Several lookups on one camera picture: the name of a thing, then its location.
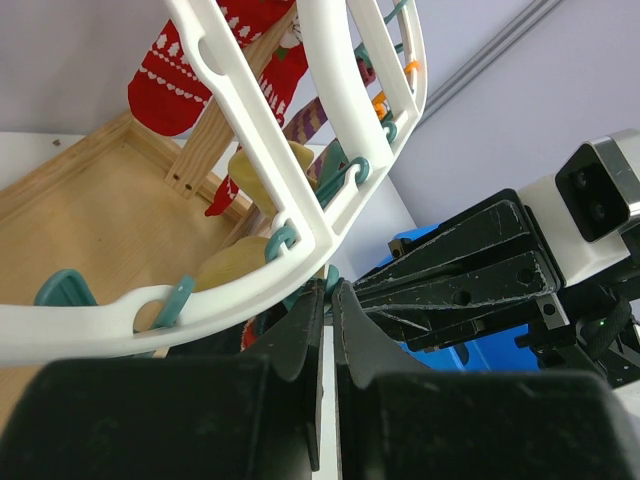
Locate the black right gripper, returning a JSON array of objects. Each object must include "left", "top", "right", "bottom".
[{"left": 354, "top": 199, "right": 639, "bottom": 385}]

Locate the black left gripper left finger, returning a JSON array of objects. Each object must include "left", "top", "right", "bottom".
[{"left": 1, "top": 287, "right": 325, "bottom": 479}]

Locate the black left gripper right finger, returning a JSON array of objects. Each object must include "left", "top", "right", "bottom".
[{"left": 332, "top": 281, "right": 639, "bottom": 479}]

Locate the white round clip hanger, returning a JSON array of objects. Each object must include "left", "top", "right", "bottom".
[{"left": 1, "top": 1, "right": 428, "bottom": 365}]

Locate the yellow sock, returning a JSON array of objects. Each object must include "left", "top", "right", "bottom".
[
  {"left": 152, "top": 235, "right": 269, "bottom": 328},
  {"left": 228, "top": 141, "right": 314, "bottom": 219}
]

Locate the teal clothes peg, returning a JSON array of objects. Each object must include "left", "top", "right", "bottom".
[
  {"left": 33, "top": 268, "right": 196, "bottom": 359},
  {"left": 262, "top": 224, "right": 344, "bottom": 316},
  {"left": 384, "top": 0, "right": 412, "bottom": 58},
  {"left": 315, "top": 139, "right": 370, "bottom": 208}
]

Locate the wooden hanger stand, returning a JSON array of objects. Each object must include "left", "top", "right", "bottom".
[{"left": 0, "top": 0, "right": 301, "bottom": 416}]

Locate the blue plastic bin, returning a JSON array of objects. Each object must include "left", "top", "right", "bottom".
[{"left": 367, "top": 224, "right": 541, "bottom": 374}]

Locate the orange clothes peg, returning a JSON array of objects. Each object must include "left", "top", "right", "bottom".
[{"left": 372, "top": 61, "right": 420, "bottom": 121}]

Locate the striped maroon sock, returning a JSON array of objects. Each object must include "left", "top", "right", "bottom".
[
  {"left": 204, "top": 97, "right": 327, "bottom": 217},
  {"left": 356, "top": 56, "right": 376, "bottom": 87}
]

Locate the red christmas sock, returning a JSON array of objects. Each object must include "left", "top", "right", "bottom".
[
  {"left": 127, "top": 22, "right": 211, "bottom": 137},
  {"left": 218, "top": 0, "right": 308, "bottom": 127}
]

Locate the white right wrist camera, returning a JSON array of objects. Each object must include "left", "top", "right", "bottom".
[{"left": 518, "top": 129, "right": 639, "bottom": 287}]

